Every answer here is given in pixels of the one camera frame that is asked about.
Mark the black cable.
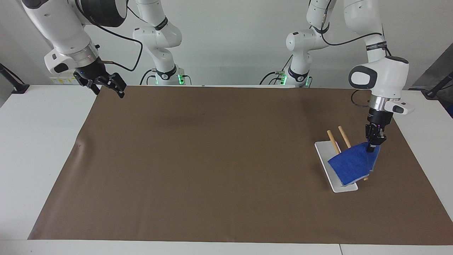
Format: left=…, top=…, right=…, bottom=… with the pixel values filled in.
left=259, top=55, right=295, bottom=86
left=309, top=0, right=392, bottom=107
left=73, top=0, right=144, bottom=72
left=139, top=68, right=158, bottom=86

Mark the white yellow label sticker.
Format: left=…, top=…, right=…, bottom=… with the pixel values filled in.
left=51, top=75, right=78, bottom=85

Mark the blue towel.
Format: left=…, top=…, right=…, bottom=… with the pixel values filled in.
left=327, top=142, right=381, bottom=187

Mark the white rack with wooden rods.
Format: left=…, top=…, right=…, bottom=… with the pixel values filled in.
left=314, top=125, right=369, bottom=193

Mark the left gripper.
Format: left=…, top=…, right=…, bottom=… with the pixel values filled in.
left=365, top=108, right=394, bottom=153

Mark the black stand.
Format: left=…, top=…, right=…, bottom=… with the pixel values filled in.
left=0, top=63, right=30, bottom=95
left=423, top=71, right=453, bottom=99

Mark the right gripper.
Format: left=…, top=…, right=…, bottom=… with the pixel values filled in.
left=73, top=58, right=127, bottom=99

